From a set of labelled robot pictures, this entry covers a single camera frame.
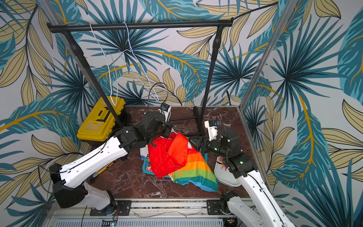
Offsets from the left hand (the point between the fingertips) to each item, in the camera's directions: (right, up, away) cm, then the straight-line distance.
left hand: (169, 124), depth 69 cm
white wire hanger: (-42, +36, +29) cm, 62 cm away
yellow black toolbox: (-45, -1, +17) cm, 48 cm away
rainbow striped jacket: (-12, -23, +7) cm, 27 cm away
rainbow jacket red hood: (+2, -15, 0) cm, 15 cm away
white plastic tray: (+33, -33, +18) cm, 50 cm away
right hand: (+12, -7, -2) cm, 14 cm away
